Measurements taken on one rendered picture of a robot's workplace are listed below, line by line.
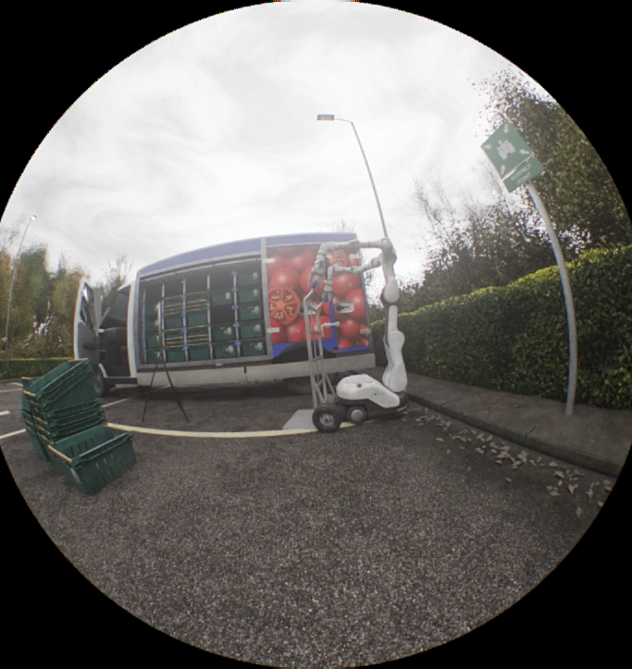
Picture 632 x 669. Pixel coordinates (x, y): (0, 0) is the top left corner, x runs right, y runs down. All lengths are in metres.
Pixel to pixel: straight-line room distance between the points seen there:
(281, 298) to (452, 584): 3.15
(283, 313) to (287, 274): 0.58
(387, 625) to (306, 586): 0.28
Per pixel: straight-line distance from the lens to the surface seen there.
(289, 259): 3.22
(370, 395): 1.81
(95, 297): 4.83
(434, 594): 0.81
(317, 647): 0.75
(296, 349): 2.96
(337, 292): 3.12
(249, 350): 3.20
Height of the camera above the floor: 0.74
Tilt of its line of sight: 3 degrees up
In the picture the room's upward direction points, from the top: 6 degrees counter-clockwise
